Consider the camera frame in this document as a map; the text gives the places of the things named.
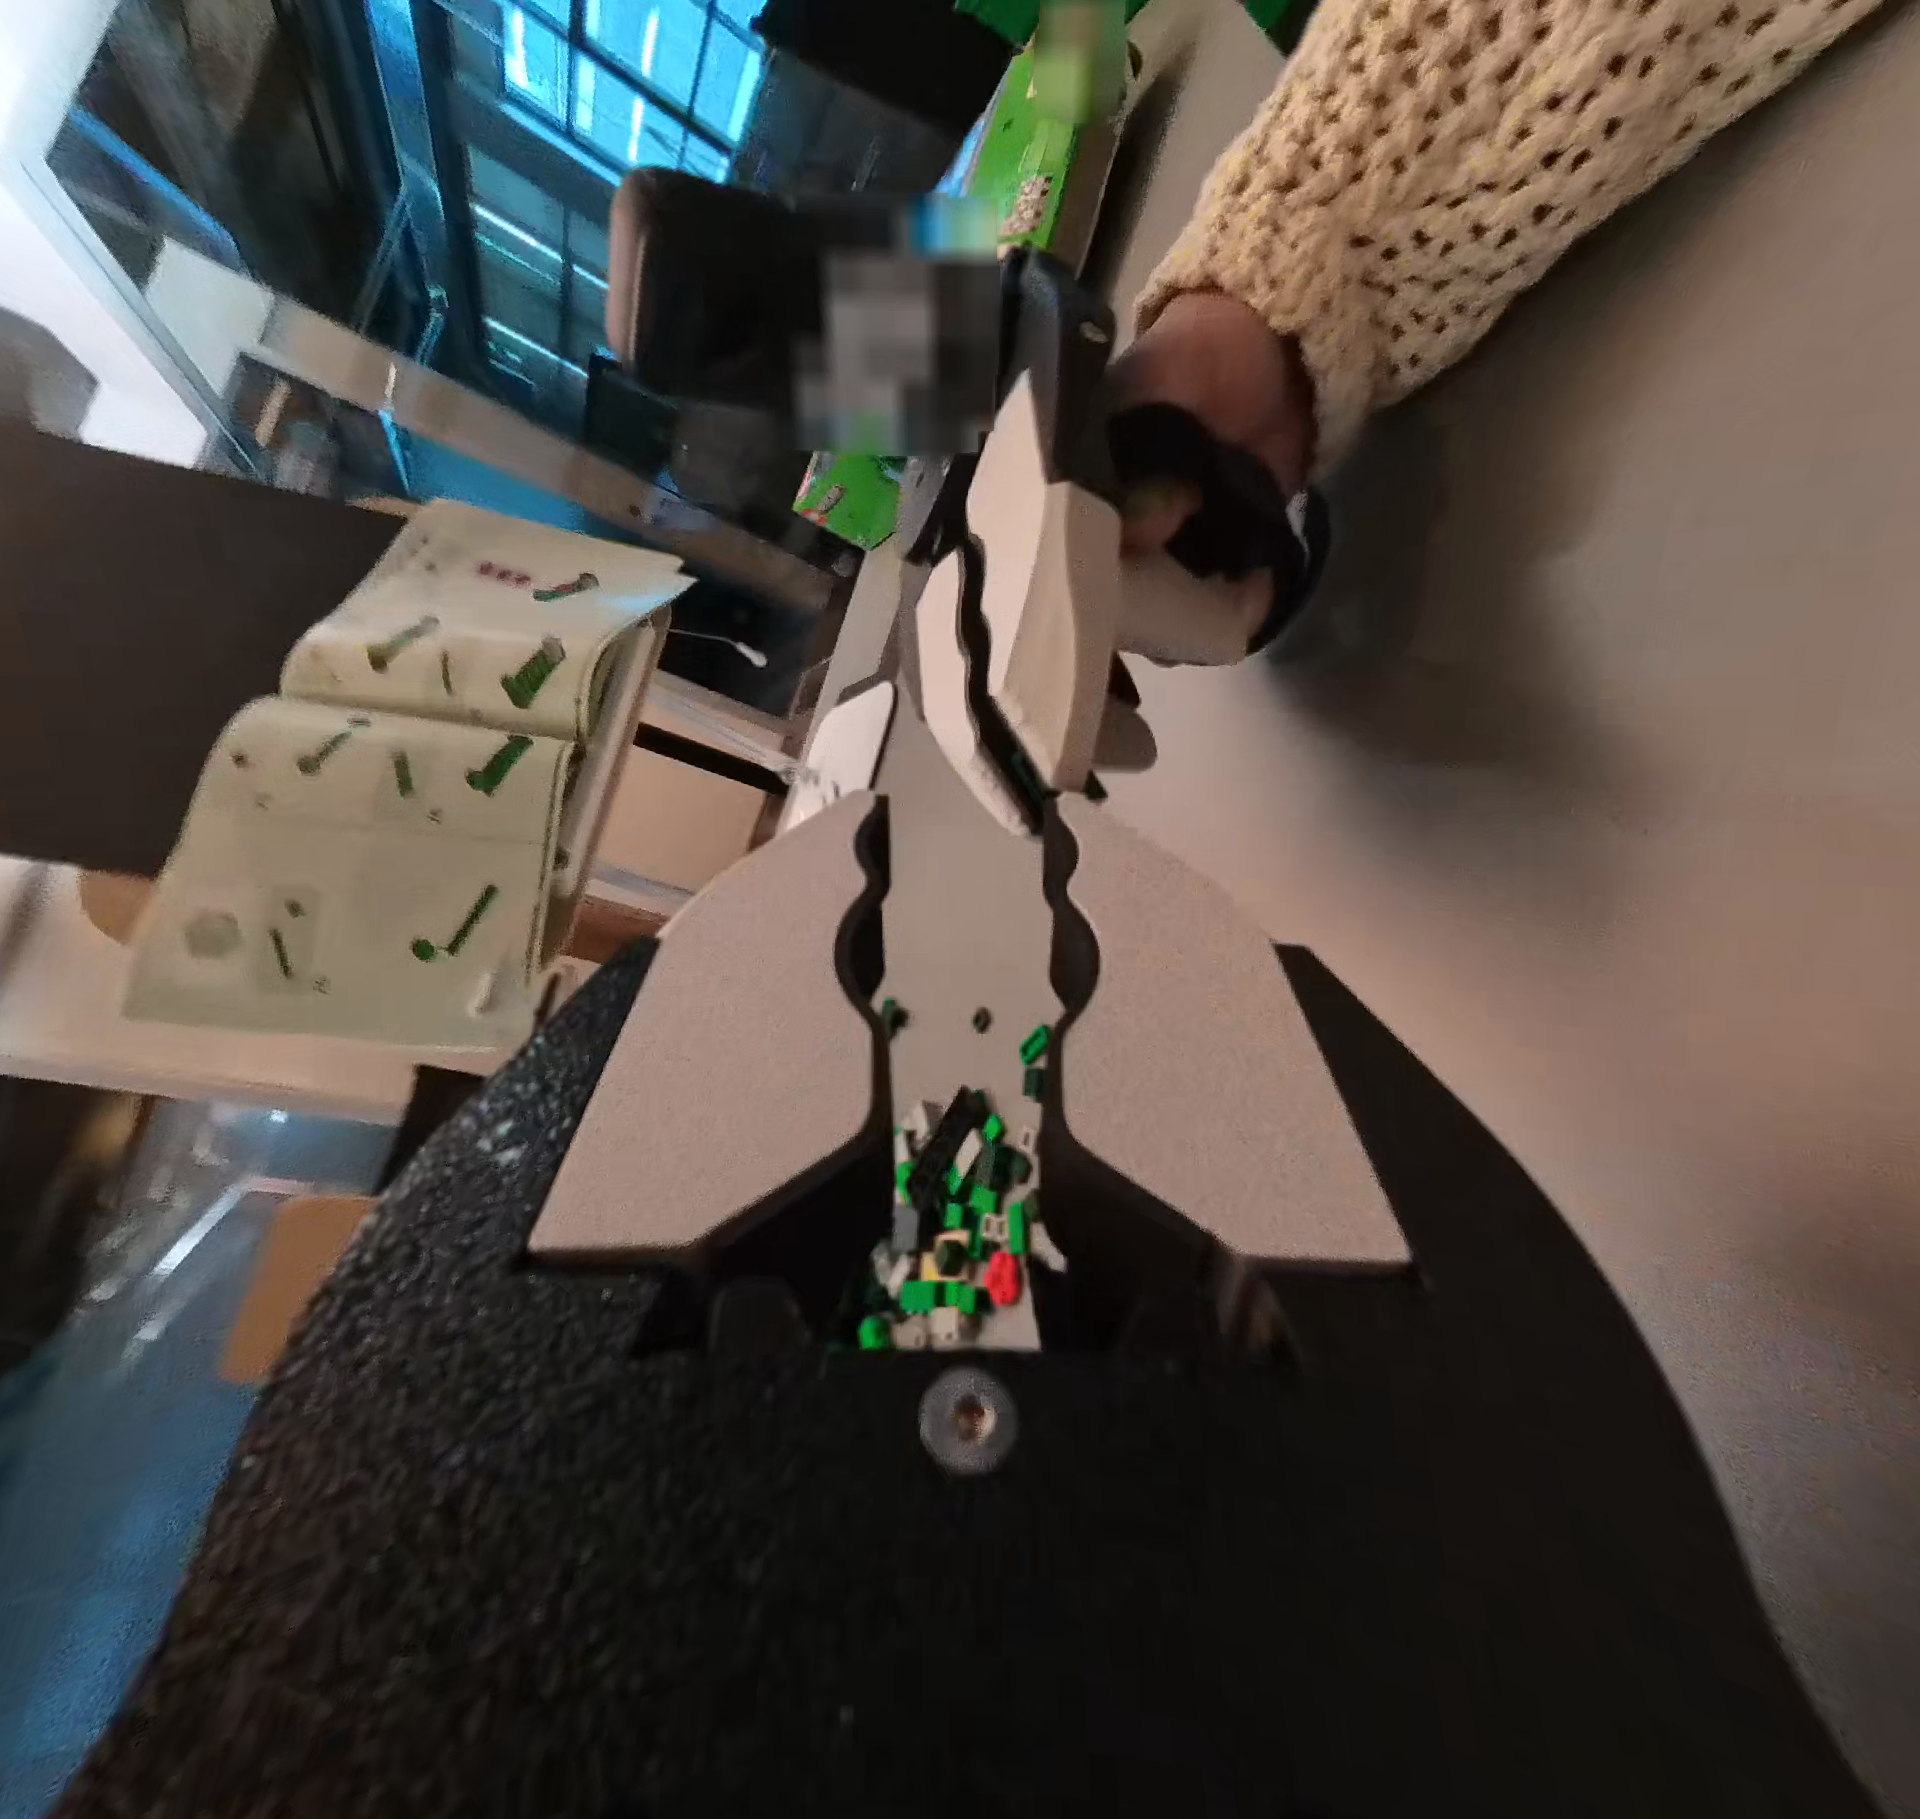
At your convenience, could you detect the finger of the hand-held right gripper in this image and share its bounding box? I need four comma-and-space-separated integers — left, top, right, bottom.
964, 371, 1159, 798
912, 555, 1053, 840

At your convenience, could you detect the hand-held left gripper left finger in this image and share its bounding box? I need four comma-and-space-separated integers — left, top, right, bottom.
524, 790, 894, 1272

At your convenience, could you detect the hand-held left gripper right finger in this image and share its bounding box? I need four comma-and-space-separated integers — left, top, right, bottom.
1038, 798, 1420, 1281

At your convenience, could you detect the person's right forearm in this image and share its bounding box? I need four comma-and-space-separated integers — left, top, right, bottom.
1132, 0, 1920, 478

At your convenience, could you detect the pile of lego pieces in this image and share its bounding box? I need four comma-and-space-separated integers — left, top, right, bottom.
851, 997, 1070, 1357

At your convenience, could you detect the lego instruction booklet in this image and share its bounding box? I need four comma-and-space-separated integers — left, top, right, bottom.
124, 498, 699, 1058

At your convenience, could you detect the person's right hand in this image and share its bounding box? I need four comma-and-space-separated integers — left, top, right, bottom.
1107, 290, 1324, 558

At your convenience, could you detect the white board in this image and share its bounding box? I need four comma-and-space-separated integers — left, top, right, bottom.
787, 692, 896, 823

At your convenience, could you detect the black office chair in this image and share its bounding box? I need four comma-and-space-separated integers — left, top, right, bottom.
608, 166, 843, 418

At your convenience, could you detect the black monitor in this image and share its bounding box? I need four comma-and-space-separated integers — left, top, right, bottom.
751, 0, 1053, 132

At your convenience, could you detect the cardboard box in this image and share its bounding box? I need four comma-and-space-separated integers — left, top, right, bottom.
222, 1192, 378, 1383

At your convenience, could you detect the glass window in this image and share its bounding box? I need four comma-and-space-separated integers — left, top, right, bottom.
346, 0, 797, 397

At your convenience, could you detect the dark brown panel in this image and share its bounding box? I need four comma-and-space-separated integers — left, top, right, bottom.
0, 418, 416, 876

